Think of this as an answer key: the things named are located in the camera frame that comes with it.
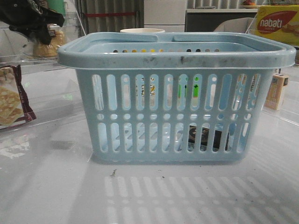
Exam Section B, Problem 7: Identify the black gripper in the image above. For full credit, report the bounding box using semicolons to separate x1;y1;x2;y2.
0;0;64;45

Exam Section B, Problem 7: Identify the bread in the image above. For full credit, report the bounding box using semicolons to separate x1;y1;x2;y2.
32;24;66;58

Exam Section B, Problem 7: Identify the clear acrylic shelf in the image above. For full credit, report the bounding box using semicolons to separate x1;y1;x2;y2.
0;10;87;140
244;17;299;124

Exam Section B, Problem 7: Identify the clear acrylic right shelf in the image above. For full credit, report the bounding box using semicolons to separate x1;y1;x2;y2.
244;17;299;124

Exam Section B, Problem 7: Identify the green yellow cartoon package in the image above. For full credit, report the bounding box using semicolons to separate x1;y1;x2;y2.
52;0;65;15

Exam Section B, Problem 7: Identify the dark packaged item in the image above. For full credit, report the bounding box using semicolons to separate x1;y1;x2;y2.
187;126;229;152

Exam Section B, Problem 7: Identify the beige tissue pack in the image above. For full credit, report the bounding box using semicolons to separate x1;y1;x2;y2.
264;74;289;111

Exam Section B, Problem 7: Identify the yellow nabati wafer box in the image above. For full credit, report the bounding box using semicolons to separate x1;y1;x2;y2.
252;5;299;46

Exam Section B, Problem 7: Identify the light blue plastic basket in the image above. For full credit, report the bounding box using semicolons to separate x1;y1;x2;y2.
57;32;296;162

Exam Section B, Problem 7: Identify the white drawer cabinet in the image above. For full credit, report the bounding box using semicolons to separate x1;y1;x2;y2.
143;0;187;32

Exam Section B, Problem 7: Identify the green labelled package behind basket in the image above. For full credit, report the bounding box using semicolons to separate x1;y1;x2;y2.
177;74;201;110

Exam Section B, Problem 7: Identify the brown cracker snack package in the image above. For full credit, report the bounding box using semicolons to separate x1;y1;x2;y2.
0;65;36;130

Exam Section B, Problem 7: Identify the clear acrylic left shelf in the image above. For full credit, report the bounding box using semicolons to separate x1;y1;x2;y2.
0;10;87;140

